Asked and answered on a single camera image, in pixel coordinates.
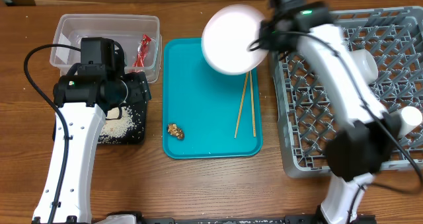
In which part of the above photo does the grey dishwasher rack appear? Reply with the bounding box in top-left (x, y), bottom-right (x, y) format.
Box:
top-left (269, 6), bottom-right (422, 178)

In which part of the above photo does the clear plastic bin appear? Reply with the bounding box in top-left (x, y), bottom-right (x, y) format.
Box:
top-left (53, 14), bottom-right (163, 83)

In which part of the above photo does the grey bowl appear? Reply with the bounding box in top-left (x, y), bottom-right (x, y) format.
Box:
top-left (350, 49), bottom-right (379, 84)

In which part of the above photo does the black rail at table edge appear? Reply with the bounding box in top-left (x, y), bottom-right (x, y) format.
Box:
top-left (105, 210), bottom-right (377, 224)

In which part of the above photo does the black tray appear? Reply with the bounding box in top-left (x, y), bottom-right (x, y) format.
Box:
top-left (53, 102), bottom-right (147, 146)

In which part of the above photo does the red snack wrapper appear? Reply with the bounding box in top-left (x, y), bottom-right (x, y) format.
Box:
top-left (133, 34), bottom-right (151, 67)

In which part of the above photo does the white cup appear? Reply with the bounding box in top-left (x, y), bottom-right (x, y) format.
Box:
top-left (396, 106), bottom-right (422, 138)

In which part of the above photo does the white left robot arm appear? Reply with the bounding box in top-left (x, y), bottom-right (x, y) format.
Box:
top-left (28, 37), bottom-right (151, 223)

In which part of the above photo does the white round plate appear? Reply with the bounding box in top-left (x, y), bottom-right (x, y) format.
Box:
top-left (201, 4), bottom-right (268, 75)

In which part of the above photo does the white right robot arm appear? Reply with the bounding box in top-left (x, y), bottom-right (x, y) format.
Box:
top-left (251, 0), bottom-right (422, 223)

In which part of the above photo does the brown food scrap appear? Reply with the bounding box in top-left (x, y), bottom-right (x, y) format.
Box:
top-left (167, 124), bottom-right (184, 140)

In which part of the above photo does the teal serving tray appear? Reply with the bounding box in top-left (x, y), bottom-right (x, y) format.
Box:
top-left (163, 38), bottom-right (263, 159)

